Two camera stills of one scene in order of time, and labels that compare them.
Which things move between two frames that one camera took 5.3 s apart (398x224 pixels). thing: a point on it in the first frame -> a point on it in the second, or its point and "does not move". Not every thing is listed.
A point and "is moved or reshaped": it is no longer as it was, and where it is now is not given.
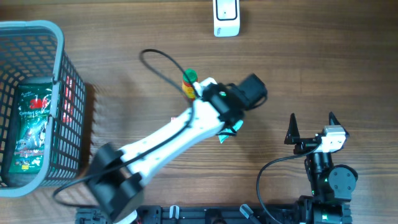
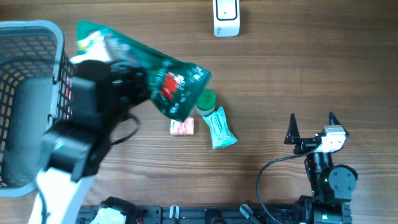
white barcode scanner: [226, 18] does not move
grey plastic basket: [32, 51] does not move
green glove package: [34, 102] -> [175, 88]
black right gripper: [293, 137] does not move
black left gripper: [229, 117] -> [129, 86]
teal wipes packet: [236, 127] is moved or reshaped
